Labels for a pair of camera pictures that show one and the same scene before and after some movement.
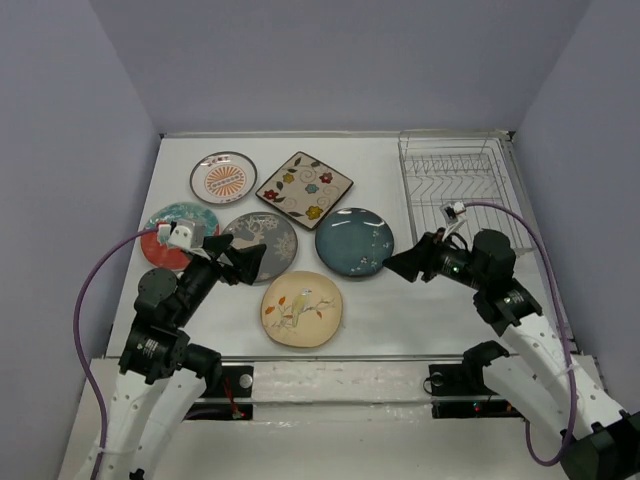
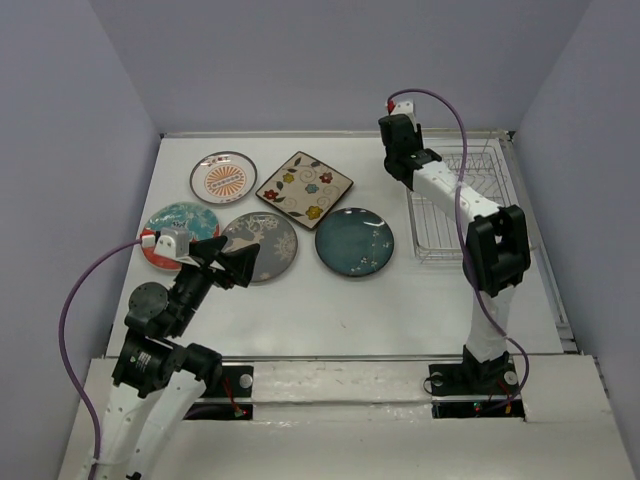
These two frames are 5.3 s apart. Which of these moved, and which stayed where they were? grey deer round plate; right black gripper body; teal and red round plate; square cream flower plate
Moved: right black gripper body
Stayed: square cream flower plate; grey deer round plate; teal and red round plate
